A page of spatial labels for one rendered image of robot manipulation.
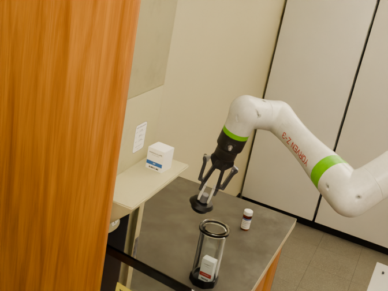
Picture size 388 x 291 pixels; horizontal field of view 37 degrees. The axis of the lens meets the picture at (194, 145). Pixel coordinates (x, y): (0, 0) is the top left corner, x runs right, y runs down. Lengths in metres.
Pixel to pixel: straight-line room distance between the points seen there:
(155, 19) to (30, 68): 0.33
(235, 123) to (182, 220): 0.73
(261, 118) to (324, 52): 2.45
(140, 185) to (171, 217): 1.06
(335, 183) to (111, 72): 0.77
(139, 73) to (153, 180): 0.27
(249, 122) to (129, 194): 0.61
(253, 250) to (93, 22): 1.45
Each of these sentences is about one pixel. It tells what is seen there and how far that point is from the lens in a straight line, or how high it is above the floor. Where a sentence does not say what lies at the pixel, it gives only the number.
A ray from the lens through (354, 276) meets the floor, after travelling 4.30.
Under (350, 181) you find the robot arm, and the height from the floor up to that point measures 1.55.
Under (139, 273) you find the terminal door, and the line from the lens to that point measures 1.38.
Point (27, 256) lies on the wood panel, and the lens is 1.46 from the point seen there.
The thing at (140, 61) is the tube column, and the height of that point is 1.80.
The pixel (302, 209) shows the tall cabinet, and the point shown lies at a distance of 4.65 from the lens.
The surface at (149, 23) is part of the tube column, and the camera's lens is 1.40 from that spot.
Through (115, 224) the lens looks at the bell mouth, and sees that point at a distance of 1.61.
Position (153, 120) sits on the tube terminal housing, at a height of 1.61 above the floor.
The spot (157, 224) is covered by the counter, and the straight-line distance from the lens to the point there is 2.41.
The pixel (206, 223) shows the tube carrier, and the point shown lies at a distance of 2.04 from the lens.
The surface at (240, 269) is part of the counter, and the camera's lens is 2.24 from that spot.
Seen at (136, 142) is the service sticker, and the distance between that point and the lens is 1.51.
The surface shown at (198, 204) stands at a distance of 2.06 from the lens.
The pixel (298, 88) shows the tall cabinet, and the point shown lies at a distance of 4.37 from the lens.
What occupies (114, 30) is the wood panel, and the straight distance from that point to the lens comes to 1.14.
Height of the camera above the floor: 2.16
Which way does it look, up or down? 22 degrees down
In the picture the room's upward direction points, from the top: 11 degrees clockwise
